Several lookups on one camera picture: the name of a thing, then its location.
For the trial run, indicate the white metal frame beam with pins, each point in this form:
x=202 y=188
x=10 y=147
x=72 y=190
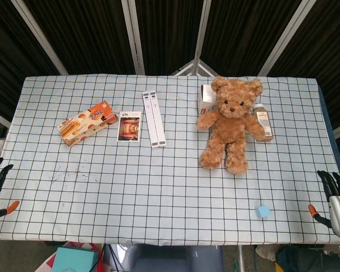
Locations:
x=201 y=34
x=39 y=37
x=133 y=37
x=283 y=37

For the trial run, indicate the small blue cube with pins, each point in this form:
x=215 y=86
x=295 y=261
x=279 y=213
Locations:
x=263 y=211

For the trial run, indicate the metal table leg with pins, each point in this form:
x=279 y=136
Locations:
x=241 y=259

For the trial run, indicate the orange snack box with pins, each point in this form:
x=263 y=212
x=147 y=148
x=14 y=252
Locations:
x=85 y=123

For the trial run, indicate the teal box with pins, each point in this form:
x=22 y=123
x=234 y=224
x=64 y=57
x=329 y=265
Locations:
x=73 y=259

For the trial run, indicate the white carton with red label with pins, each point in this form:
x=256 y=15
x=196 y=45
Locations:
x=206 y=97

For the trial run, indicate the brown drink bottle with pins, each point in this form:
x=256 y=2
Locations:
x=264 y=124

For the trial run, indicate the grey plastic chair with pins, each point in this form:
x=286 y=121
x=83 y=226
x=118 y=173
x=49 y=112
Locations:
x=173 y=259

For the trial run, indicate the long white box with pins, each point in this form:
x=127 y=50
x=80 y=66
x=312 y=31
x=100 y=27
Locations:
x=150 y=119
x=158 y=119

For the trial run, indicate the blue checked tablecloth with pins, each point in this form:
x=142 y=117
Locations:
x=158 y=184

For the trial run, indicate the brown teddy bear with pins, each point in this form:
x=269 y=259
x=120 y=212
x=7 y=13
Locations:
x=229 y=124

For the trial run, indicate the dark green trousers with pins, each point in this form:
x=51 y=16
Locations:
x=306 y=260

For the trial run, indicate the white triangular frame bracket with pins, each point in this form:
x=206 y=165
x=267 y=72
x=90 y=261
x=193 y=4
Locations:
x=197 y=66

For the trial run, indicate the picture postcard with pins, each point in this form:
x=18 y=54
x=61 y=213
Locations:
x=129 y=127

